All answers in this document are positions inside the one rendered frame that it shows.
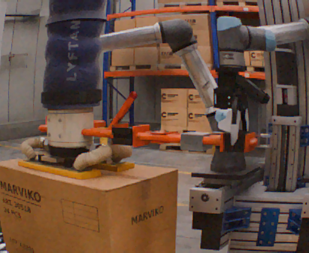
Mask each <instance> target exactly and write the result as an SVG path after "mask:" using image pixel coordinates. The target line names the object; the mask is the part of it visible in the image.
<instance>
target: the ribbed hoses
mask: <svg viewBox="0 0 309 253"><path fill-rule="evenodd" d="M41 142H42V141H41V137H40V138H33V139H29V140H25V141H24V142H23V143H22V144H21V145H20V147H21V151H22V153H23V154H25V155H26V156H27V158H28V159H29V160H32V159H35V158H36V157H37V154H36V153H35V151H33V149H35V148H38V149H41V148H42V146H41ZM131 155H132V148H131V147H130V146H128V145H101V146H99V148H97V149H95V150H93V151H91V152H88V153H85V154H80V155H79V156H78V157H77V158H76V160H75V162H74V168H75V169H79V170H82V169H85V168H86V167H87V166H91V165H92V164H93V165H95V164H96V163H97V164H98V163H100V162H102V161H103V160H106V159H108V158H110V159H112V161H113V162H120V161H121V160H122V159H124V158H128V157H131Z"/></svg>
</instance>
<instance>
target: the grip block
mask: <svg viewBox="0 0 309 253"><path fill-rule="evenodd" d="M146 131H150V125H149V124H146V125H134V124H128V123H122V124H116V125H111V145H128V146H132V143H133V147H138V146H142V145H148V144H150V141H144V140H138V139H137V134H138V133H145V132H146Z"/></svg>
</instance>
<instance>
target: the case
mask: <svg viewBox="0 0 309 253"><path fill-rule="evenodd" d="M25 159H26V160H27V159H28V158H27V157H25V158H19V159H14V160H6V161H1V162H0V222H1V226H2V232H3V237H4V239H5V247H6V251H7V252H9V253H175V246H176V227H177V177H178V169H170V168H162V167H154V166H139V165H135V168H134V169H126V170H123V171H120V172H112V171H107V170H106V169H96V170H100V171H101V176H100V177H99V176H97V177H95V178H88V179H85V180H80V179H77V178H67V177H65V176H63V175H54V174H52V173H48V172H41V171H38V170H36V169H29V168H25V167H23V166H18V160H25ZM90 169H94V168H90Z"/></svg>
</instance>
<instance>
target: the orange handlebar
mask: <svg viewBox="0 0 309 253"><path fill-rule="evenodd" d="M100 127H106V121H104V120H94V128H90V129H82V130H81V135H82V136H94V137H104V138H111V130H108V129H102V128H100ZM39 130H40V131H42V132H47V125H40V126H39ZM137 139H138V140H144V141H151V142H150V143H159V144H169V143H171V142H175V143H180V133H176V131H167V130H157V131H155V132H151V131H146V132H145V133H138V134H137ZM202 143H203V145H220V136H210V137H207V136H205V137H204V138H203V139H202ZM257 144H258V139H256V138H253V139H250V140H249V146H250V147H254V146H256V145H257Z"/></svg>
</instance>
